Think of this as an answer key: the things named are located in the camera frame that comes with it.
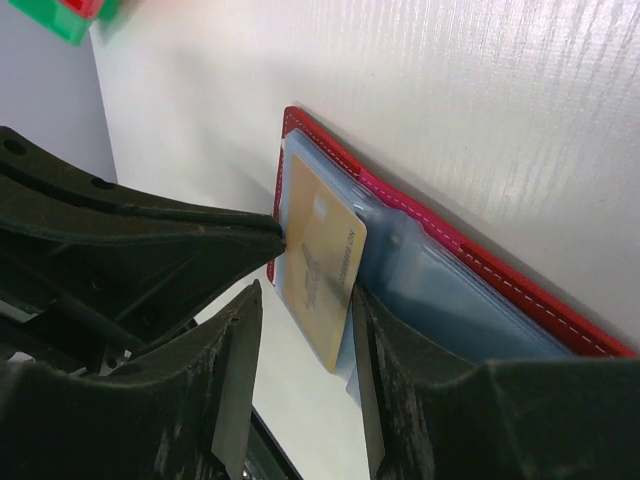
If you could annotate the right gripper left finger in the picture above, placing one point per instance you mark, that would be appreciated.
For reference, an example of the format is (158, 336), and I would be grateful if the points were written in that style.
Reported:
(181, 411)

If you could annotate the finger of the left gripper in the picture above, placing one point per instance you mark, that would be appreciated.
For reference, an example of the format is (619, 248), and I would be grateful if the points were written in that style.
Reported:
(131, 266)

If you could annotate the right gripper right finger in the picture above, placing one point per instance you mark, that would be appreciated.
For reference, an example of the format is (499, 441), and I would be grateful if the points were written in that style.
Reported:
(429, 414)

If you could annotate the red leather card holder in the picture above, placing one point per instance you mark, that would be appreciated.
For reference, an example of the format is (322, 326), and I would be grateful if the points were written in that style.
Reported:
(428, 274)

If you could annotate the gold VIP card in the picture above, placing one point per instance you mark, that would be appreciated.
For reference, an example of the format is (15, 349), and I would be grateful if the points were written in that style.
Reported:
(324, 245)

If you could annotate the green plastic bin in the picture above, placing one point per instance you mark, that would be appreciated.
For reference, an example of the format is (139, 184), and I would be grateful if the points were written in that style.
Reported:
(59, 20)

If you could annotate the red plastic bin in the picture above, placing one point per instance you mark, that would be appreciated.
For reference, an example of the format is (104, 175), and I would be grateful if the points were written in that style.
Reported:
(87, 9)

